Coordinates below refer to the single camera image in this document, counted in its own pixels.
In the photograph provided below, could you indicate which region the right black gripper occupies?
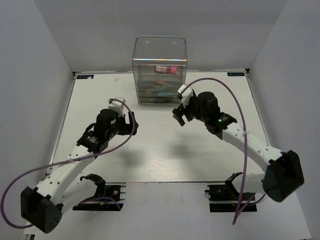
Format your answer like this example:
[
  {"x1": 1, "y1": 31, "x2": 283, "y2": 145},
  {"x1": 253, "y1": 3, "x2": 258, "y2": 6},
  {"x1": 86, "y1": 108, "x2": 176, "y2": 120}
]
[{"x1": 173, "y1": 94, "x2": 209, "y2": 127}]

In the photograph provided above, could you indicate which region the blue highlighter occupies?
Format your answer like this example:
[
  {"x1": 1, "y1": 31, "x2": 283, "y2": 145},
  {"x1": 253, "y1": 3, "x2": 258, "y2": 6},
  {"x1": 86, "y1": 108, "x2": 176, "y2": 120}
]
[{"x1": 157, "y1": 92, "x2": 176, "y2": 98}]

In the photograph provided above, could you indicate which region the orange highlighter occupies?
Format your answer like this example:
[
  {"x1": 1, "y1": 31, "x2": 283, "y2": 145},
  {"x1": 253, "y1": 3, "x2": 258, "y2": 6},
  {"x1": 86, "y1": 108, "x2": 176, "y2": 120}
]
[{"x1": 156, "y1": 79, "x2": 173, "y2": 87}]

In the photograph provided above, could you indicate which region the pink glue bottle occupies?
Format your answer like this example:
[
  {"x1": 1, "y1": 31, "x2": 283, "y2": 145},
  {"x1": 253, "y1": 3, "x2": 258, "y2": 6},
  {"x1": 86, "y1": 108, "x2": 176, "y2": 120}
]
[{"x1": 154, "y1": 65, "x2": 179, "y2": 75}]

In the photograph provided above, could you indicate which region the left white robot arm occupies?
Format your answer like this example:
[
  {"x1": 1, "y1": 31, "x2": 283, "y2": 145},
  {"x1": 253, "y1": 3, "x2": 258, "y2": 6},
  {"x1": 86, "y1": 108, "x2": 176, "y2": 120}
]
[{"x1": 20, "y1": 106, "x2": 139, "y2": 234}]

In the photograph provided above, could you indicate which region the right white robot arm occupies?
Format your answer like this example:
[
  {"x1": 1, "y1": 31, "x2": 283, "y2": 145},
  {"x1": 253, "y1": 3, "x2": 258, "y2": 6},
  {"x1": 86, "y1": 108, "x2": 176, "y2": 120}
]
[{"x1": 172, "y1": 88, "x2": 305, "y2": 203}]

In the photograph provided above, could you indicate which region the clear drawer organizer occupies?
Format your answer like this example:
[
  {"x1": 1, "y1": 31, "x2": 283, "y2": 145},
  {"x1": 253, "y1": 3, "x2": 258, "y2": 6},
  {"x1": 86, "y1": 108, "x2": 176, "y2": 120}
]
[{"x1": 132, "y1": 35, "x2": 188, "y2": 104}]

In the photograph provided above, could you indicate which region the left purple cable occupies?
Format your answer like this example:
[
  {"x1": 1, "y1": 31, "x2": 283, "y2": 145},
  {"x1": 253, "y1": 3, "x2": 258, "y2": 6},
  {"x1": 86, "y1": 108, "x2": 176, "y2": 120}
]
[{"x1": 0, "y1": 98, "x2": 140, "y2": 230}]

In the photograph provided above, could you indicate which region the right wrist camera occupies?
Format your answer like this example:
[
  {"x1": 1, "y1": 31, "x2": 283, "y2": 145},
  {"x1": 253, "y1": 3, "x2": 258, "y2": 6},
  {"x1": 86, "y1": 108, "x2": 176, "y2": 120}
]
[{"x1": 176, "y1": 84, "x2": 194, "y2": 108}]

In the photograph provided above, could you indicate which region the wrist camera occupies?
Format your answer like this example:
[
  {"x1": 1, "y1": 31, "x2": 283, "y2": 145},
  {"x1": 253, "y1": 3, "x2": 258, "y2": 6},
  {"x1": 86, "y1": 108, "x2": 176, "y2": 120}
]
[
  {"x1": 176, "y1": 84, "x2": 194, "y2": 108},
  {"x1": 108, "y1": 97, "x2": 126, "y2": 117}
]

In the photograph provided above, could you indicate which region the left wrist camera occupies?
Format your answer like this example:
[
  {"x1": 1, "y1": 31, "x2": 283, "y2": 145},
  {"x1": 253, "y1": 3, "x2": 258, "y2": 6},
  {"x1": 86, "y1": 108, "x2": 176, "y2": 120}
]
[{"x1": 108, "y1": 97, "x2": 126, "y2": 117}]

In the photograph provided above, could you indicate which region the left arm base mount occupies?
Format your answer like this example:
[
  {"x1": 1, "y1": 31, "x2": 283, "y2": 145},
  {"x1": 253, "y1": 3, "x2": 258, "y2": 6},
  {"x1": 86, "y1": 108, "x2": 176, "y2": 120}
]
[{"x1": 72, "y1": 173, "x2": 126, "y2": 212}]

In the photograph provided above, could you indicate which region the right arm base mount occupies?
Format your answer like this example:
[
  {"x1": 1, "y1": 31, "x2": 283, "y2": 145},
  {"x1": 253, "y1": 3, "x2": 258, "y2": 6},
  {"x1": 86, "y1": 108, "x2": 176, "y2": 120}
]
[{"x1": 204, "y1": 172, "x2": 260, "y2": 213}]

